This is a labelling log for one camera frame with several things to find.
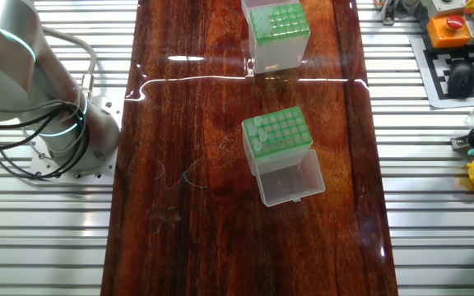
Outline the tall translucent green tip box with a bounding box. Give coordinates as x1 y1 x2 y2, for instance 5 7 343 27
241 105 327 208

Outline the low green rack tip box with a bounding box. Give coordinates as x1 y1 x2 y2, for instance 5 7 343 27
240 0 311 75

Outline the glossy brown wooden board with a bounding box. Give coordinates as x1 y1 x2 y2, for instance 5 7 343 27
100 0 399 296

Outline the yellow button box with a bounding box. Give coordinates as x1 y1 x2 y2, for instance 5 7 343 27
425 14 472 49

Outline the black computer mouse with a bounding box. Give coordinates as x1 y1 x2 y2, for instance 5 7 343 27
446 59 474 99

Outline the red emergency stop button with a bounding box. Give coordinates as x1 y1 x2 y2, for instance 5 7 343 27
445 15 465 32

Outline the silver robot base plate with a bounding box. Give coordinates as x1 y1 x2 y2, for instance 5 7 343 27
29 96 125 184

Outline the grey cable with metal plug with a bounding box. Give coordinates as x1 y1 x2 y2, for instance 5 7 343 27
41 26 98 99

